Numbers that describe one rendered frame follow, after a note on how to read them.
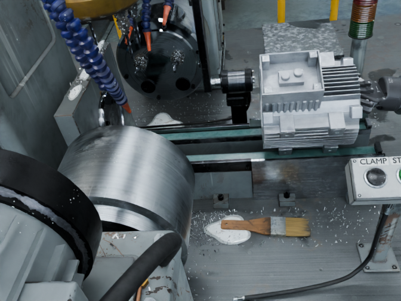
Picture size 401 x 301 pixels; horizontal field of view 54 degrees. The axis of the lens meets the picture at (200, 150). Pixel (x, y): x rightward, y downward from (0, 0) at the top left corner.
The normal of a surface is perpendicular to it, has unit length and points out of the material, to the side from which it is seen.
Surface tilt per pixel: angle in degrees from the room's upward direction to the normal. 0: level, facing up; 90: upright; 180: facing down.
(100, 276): 0
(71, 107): 0
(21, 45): 90
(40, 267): 67
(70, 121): 90
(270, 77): 23
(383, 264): 0
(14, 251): 50
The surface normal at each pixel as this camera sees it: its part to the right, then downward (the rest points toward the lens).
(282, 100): -0.01, 0.90
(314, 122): -0.15, -0.43
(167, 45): -0.07, 0.67
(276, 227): -0.13, -0.74
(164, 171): 0.68, -0.51
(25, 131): 0.99, -0.05
